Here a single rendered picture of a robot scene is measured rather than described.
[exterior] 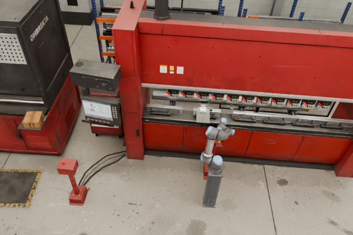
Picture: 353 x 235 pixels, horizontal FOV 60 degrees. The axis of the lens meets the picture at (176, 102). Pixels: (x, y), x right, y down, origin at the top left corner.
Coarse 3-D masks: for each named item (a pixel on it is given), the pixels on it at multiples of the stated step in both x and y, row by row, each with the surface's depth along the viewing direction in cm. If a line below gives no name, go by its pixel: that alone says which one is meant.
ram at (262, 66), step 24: (144, 48) 365; (168, 48) 363; (192, 48) 360; (216, 48) 357; (240, 48) 355; (264, 48) 352; (288, 48) 350; (312, 48) 348; (336, 48) 345; (144, 72) 390; (168, 72) 387; (192, 72) 384; (216, 72) 381; (240, 72) 378; (264, 72) 376; (288, 72) 373; (312, 72) 370; (336, 72) 367; (336, 96) 392
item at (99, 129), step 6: (90, 90) 451; (96, 90) 452; (102, 90) 452; (102, 96) 445; (108, 96) 444; (114, 96) 443; (120, 108) 474; (90, 126) 493; (96, 126) 492; (102, 126) 488; (108, 126) 487; (120, 126) 487; (96, 132) 502; (102, 132) 501; (108, 132) 500; (114, 132) 499; (120, 132) 497
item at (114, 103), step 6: (84, 96) 351; (90, 96) 355; (96, 96) 355; (102, 102) 346; (108, 102) 344; (114, 102) 345; (114, 108) 348; (114, 114) 355; (120, 114) 360; (90, 120) 372; (96, 120) 369; (102, 120) 367; (108, 120) 364; (114, 120) 362; (120, 120) 363
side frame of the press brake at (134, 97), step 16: (128, 0) 378; (144, 0) 380; (128, 16) 348; (112, 32) 329; (128, 32) 328; (128, 48) 342; (128, 64) 357; (128, 80) 374; (128, 96) 392; (144, 96) 444; (128, 112) 411; (128, 128) 433; (128, 144) 459
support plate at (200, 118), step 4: (196, 112) 423; (208, 112) 424; (196, 116) 417; (200, 116) 417; (204, 116) 417; (208, 116) 418; (196, 120) 412; (200, 120) 412; (204, 120) 412; (208, 120) 413
